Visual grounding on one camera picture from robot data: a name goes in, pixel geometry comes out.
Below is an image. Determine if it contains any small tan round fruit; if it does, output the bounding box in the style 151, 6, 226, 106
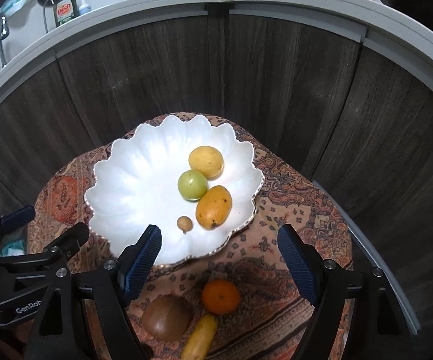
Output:
177, 216, 193, 233

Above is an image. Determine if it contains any yellow banana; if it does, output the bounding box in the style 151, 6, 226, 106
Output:
180, 314, 218, 360

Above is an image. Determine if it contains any green round fruit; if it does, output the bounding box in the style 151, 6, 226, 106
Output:
178, 169, 208, 201

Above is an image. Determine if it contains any large yellow mango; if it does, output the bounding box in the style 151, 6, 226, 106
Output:
196, 185, 233, 230

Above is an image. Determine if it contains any yellow-green fruit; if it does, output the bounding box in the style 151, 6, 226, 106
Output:
188, 145, 225, 180

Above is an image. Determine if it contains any chrome kitchen faucet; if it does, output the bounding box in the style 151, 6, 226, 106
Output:
0, 13, 9, 68

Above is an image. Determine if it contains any brown round fruit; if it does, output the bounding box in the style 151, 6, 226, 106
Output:
141, 295, 194, 342

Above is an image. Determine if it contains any orange mandarin near bowl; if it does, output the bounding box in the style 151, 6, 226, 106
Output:
202, 280, 241, 315

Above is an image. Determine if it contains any patterned paisley tablecloth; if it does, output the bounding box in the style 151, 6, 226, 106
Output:
27, 122, 352, 359

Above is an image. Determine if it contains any white scalloped bowl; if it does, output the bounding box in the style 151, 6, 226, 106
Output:
84, 115, 264, 267

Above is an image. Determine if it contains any white soap dispenser bottle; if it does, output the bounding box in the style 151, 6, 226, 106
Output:
78, 0, 91, 16

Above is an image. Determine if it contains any green dish soap bottle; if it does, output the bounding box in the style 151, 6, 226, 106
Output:
54, 0, 79, 27

